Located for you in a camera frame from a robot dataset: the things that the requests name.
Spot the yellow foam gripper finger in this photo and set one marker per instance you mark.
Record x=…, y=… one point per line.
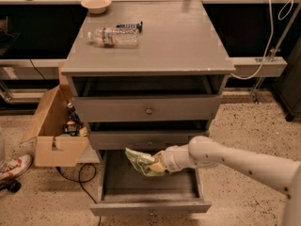
x=157, y=165

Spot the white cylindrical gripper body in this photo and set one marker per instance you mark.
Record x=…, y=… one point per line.
x=169, y=161

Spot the green jalapeno chip bag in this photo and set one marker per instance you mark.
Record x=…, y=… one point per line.
x=141, y=161

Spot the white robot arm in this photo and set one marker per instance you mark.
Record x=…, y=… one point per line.
x=281, y=174

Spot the grey middle drawer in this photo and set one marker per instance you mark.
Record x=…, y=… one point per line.
x=141, y=140

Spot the grey open bottom drawer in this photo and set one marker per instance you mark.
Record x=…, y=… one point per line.
x=125, y=191

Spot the grey top drawer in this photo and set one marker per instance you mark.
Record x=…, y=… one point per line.
x=163, y=108

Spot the grey wooden drawer cabinet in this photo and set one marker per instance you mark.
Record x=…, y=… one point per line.
x=178, y=54

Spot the small cream container in box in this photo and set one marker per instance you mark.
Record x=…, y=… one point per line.
x=83, y=132

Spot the dark bottle in box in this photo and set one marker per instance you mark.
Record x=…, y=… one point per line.
x=73, y=114

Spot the brown cardboard box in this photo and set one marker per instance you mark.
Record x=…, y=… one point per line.
x=53, y=149

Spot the clear plastic water bottle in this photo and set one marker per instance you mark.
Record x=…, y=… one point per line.
x=111, y=36

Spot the white red sneaker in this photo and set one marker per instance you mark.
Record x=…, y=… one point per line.
x=15, y=167

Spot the dark striped snack bar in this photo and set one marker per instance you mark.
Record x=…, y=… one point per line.
x=137, y=26

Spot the black caster wheel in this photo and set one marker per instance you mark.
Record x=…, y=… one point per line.
x=12, y=186

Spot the beige ceramic bowl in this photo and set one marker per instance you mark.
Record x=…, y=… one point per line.
x=96, y=6

